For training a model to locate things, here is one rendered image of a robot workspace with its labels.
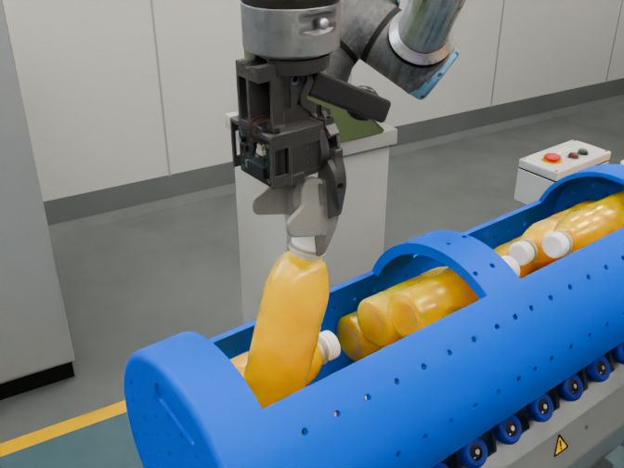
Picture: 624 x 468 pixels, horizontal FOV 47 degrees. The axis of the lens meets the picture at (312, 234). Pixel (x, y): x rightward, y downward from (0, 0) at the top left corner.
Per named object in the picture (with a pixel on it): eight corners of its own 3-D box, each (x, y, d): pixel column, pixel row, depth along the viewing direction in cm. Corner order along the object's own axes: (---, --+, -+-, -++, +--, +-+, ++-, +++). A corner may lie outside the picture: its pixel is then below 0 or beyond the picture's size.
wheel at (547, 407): (528, 386, 108) (539, 385, 107) (549, 400, 110) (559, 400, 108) (521, 413, 106) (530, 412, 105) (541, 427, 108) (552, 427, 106)
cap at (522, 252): (540, 258, 115) (533, 262, 114) (523, 264, 118) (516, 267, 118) (531, 236, 115) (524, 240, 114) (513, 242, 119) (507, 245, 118)
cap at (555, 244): (547, 246, 113) (540, 249, 112) (554, 226, 111) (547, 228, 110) (567, 258, 111) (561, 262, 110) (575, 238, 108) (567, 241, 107)
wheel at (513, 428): (496, 407, 104) (506, 406, 103) (517, 422, 106) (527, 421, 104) (487, 435, 102) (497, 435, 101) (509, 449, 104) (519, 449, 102)
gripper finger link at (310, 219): (282, 268, 73) (270, 183, 69) (327, 251, 76) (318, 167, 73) (300, 277, 70) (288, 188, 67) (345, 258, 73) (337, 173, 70)
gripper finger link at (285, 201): (243, 237, 78) (247, 164, 72) (288, 221, 81) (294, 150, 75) (259, 253, 76) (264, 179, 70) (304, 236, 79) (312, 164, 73)
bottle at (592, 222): (603, 217, 125) (536, 249, 115) (616, 183, 121) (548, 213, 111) (639, 238, 120) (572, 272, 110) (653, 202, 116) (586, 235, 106)
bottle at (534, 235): (617, 232, 124) (551, 266, 114) (584, 242, 129) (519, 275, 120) (600, 195, 124) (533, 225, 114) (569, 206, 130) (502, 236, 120)
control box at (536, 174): (513, 199, 162) (519, 157, 157) (565, 177, 172) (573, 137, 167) (550, 215, 155) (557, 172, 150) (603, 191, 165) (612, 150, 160)
